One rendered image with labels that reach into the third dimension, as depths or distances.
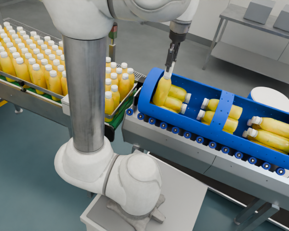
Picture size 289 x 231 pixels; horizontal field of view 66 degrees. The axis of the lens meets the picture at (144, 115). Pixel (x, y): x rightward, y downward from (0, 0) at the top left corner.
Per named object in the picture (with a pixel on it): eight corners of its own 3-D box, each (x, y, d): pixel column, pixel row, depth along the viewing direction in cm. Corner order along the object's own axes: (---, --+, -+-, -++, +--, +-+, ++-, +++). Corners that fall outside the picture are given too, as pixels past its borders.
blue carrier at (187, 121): (284, 180, 117) (321, 149, 97) (135, 120, 134) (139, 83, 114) (283, 142, 136) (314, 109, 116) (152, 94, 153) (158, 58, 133)
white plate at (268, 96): (263, 82, 168) (263, 84, 169) (243, 93, 154) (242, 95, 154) (299, 103, 154) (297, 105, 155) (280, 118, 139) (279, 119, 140)
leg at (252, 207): (239, 226, 192) (279, 192, 148) (233, 222, 193) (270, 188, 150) (240, 219, 196) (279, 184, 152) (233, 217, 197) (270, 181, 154)
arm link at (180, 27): (194, 17, 97) (190, 30, 101) (175, 11, 99) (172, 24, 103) (189, 23, 91) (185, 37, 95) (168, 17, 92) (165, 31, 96)
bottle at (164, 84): (153, 106, 125) (162, 79, 112) (151, 98, 130) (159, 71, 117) (165, 106, 127) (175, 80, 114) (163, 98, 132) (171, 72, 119)
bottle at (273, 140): (285, 149, 117) (250, 136, 121) (292, 138, 114) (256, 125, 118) (289, 155, 111) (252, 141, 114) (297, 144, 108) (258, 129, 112)
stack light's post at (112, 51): (110, 139, 241) (113, 46, 165) (107, 138, 242) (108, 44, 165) (112, 137, 244) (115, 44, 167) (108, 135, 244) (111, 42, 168)
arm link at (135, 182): (151, 223, 80) (161, 195, 65) (104, 206, 82) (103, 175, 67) (161, 184, 91) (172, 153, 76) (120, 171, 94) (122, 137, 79)
